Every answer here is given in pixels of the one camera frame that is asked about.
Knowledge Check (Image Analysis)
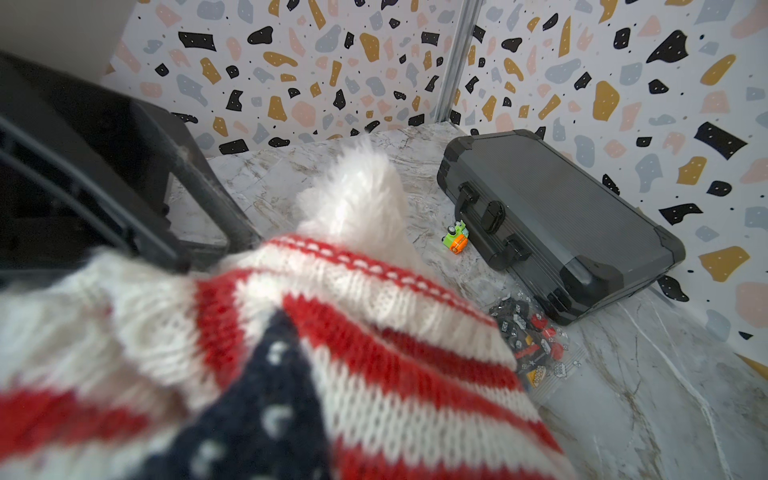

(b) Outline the bag of toy bricks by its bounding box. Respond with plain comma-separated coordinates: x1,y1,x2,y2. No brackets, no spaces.
487,295,586,406

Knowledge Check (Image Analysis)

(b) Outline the white teddy bear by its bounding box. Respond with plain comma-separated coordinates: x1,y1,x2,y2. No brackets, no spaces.
296,138,435,279

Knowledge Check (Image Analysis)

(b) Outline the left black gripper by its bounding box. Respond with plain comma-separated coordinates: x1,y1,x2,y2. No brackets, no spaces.
1,54,262,285

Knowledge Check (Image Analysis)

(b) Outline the dark grey hard case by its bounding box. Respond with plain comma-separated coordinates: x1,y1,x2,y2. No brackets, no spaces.
436,130,686,326

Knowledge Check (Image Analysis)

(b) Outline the red white striped knit sweater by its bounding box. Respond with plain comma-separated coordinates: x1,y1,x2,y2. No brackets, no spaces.
1,235,576,479

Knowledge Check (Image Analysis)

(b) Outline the small green orange toy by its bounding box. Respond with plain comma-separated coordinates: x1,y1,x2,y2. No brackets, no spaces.
441,220,469,255

